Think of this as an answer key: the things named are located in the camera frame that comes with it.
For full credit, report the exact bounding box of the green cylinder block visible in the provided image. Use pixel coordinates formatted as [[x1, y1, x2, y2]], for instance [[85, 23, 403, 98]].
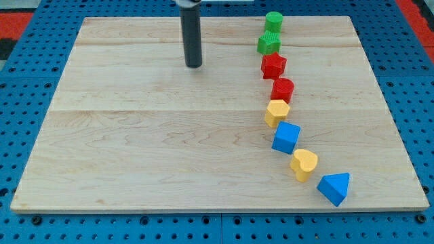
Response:
[[264, 12, 283, 33]]

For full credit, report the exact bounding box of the red star block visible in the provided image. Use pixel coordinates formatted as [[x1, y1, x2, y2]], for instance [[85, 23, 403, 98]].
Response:
[[260, 52, 287, 80]]

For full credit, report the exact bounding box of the red cylinder block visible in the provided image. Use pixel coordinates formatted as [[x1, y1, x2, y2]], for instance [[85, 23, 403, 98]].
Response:
[[271, 78, 295, 104]]

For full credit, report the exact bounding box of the blue triangle block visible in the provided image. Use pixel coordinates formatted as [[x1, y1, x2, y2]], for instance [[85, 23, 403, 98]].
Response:
[[317, 172, 351, 207]]

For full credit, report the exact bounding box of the green star block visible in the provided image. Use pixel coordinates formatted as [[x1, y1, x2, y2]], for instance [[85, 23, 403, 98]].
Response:
[[257, 30, 281, 55]]

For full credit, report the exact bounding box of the blue cube block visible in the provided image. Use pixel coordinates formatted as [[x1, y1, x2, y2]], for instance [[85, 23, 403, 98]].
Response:
[[271, 121, 301, 155]]

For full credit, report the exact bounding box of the light wooden board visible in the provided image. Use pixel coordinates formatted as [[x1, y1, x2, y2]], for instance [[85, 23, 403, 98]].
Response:
[[10, 16, 429, 214]]

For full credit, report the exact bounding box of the yellow heart block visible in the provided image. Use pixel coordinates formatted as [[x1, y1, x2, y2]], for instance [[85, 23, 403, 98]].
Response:
[[290, 149, 319, 182]]

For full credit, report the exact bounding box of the yellow hexagon block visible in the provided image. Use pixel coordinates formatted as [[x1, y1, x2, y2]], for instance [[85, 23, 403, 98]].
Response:
[[264, 100, 290, 128]]

